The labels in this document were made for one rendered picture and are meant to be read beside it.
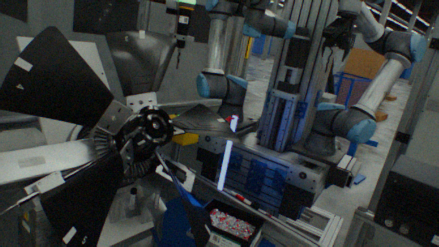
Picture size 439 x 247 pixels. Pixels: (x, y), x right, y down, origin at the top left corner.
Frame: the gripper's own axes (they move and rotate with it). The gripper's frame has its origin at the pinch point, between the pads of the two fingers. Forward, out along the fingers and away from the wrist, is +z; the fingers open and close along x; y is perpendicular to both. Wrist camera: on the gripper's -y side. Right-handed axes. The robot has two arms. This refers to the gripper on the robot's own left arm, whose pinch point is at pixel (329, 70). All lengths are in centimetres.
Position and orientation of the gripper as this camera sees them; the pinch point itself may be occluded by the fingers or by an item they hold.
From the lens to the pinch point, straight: 125.5
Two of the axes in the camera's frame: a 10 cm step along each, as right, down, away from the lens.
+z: -1.9, 9.4, 2.9
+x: -7.6, -3.3, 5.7
